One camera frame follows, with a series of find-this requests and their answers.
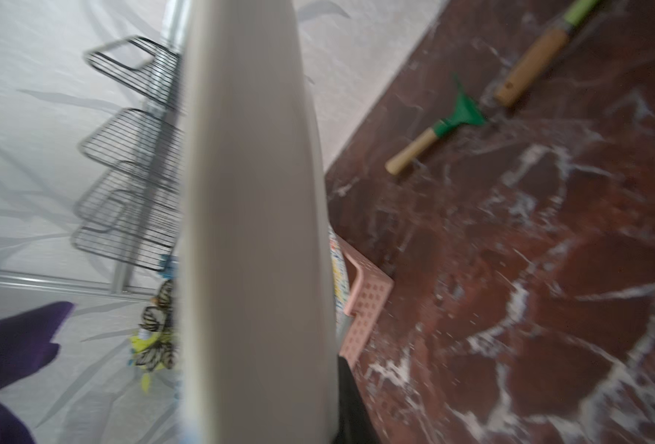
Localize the colourful squiggle pattern plate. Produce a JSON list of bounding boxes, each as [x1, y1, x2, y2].
[[328, 227, 350, 329]]

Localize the potted plant variegated leaves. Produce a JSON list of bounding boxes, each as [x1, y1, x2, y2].
[[130, 279, 179, 394]]

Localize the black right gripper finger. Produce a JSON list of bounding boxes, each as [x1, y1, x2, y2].
[[333, 356, 380, 444]]

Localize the white plaid striped round plate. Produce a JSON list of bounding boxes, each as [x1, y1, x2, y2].
[[178, 1, 338, 443]]

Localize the purple microfiber cloth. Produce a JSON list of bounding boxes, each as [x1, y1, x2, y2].
[[0, 302, 74, 443]]

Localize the black wire wall basket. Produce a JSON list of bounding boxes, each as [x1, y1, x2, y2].
[[71, 36, 183, 273]]

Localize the pink perforated plastic basket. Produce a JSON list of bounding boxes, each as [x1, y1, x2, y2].
[[337, 236, 394, 369]]

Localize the light green scraper wooden handle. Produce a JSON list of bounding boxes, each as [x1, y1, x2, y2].
[[494, 0, 599, 108]]

